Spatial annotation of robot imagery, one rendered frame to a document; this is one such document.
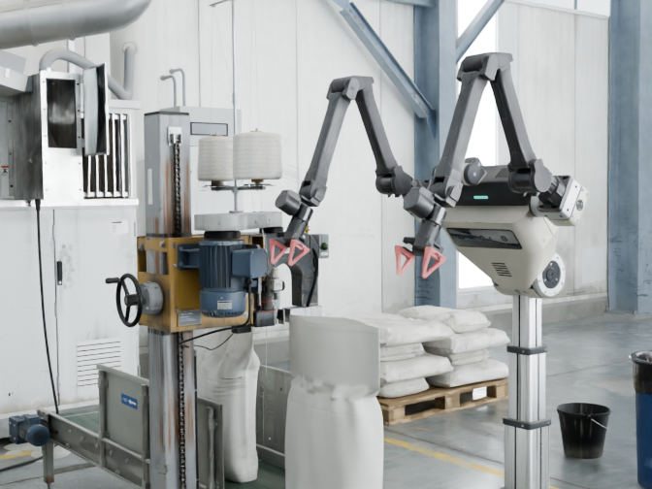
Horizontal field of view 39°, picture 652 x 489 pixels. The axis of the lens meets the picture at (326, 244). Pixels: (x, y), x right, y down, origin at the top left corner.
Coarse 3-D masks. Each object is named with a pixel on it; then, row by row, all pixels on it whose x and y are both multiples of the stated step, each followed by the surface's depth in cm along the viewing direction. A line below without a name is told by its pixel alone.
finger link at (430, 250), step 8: (416, 240) 242; (424, 240) 240; (424, 248) 241; (432, 248) 237; (424, 256) 238; (432, 256) 240; (440, 256) 240; (424, 264) 238; (440, 264) 240; (424, 272) 238
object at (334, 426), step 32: (320, 320) 321; (352, 320) 313; (320, 352) 304; (352, 352) 298; (320, 384) 304; (352, 384) 299; (288, 416) 319; (320, 416) 304; (352, 416) 295; (288, 448) 319; (320, 448) 303; (352, 448) 295; (288, 480) 320; (320, 480) 304; (352, 480) 295
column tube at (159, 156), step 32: (160, 128) 305; (160, 160) 306; (160, 192) 306; (160, 224) 307; (160, 256) 307; (160, 352) 310; (192, 352) 316; (160, 384) 311; (192, 384) 316; (160, 416) 312; (192, 416) 317; (160, 448) 313; (192, 448) 317; (160, 480) 314; (192, 480) 317
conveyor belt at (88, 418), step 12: (96, 408) 477; (72, 420) 452; (84, 420) 452; (96, 420) 452; (96, 432) 429; (264, 468) 370; (276, 468) 370; (228, 480) 354; (264, 480) 353; (276, 480) 353
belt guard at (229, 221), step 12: (204, 216) 292; (216, 216) 291; (228, 216) 291; (240, 216) 293; (252, 216) 302; (264, 216) 314; (276, 216) 328; (204, 228) 292; (216, 228) 291; (228, 228) 291; (240, 228) 293; (252, 228) 302
